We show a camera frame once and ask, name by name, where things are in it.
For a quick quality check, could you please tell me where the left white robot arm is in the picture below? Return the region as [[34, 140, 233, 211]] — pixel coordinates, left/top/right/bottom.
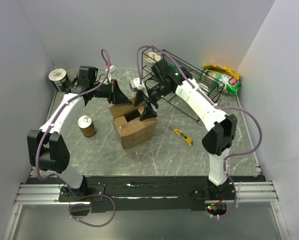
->
[[27, 63, 132, 201]]

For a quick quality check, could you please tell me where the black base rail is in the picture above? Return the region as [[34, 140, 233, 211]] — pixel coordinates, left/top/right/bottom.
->
[[26, 174, 265, 214]]

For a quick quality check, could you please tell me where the green chips bag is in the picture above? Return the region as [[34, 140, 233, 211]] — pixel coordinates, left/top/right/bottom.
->
[[201, 68, 242, 96]]

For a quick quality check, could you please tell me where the circuit board with leds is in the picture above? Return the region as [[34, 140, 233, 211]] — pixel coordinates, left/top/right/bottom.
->
[[206, 202, 228, 216]]

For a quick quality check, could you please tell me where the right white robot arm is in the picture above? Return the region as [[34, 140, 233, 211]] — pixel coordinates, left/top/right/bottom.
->
[[129, 59, 238, 200]]

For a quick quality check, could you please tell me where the yogurt cup in rack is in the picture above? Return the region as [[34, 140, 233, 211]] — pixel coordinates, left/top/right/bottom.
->
[[144, 51, 162, 68]]

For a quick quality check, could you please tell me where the black wire rack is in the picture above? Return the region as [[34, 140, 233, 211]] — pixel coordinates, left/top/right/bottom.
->
[[137, 46, 226, 130]]

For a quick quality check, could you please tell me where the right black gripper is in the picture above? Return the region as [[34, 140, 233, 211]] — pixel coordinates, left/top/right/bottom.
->
[[133, 82, 172, 122]]

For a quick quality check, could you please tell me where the brown cardboard express box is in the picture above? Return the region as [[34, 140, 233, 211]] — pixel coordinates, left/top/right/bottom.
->
[[109, 103, 158, 150]]

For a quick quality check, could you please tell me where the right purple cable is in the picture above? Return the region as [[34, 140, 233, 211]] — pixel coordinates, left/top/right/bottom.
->
[[136, 45, 263, 181]]

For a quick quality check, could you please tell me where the black paper cup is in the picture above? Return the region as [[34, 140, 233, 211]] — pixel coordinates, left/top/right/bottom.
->
[[48, 68, 71, 92]]

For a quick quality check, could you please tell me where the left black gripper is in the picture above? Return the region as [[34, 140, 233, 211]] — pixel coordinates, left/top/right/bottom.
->
[[90, 79, 132, 105]]

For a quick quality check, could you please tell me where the brown tin can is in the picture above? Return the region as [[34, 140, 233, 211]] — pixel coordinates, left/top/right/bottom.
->
[[77, 115, 97, 138]]

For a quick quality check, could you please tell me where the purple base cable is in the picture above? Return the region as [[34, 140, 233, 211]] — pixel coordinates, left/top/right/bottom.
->
[[68, 194, 119, 228]]

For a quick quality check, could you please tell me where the yellow snack bag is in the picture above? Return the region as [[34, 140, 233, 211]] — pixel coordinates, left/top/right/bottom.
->
[[202, 64, 240, 80]]

